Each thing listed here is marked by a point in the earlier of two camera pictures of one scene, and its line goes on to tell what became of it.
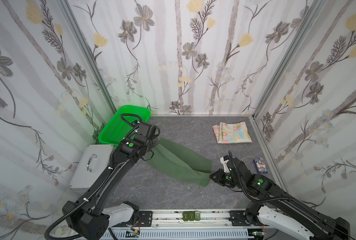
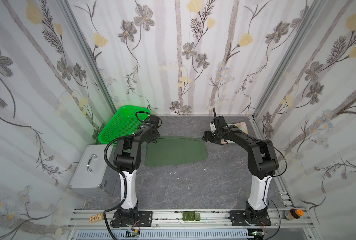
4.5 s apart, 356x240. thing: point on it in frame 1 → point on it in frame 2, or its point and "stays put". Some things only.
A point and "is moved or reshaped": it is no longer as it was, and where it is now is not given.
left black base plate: [145, 219] stays put
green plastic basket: [119, 127] stays put
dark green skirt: [182, 161] is moved or reshaped
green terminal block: [191, 216] stays put
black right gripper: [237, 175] → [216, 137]
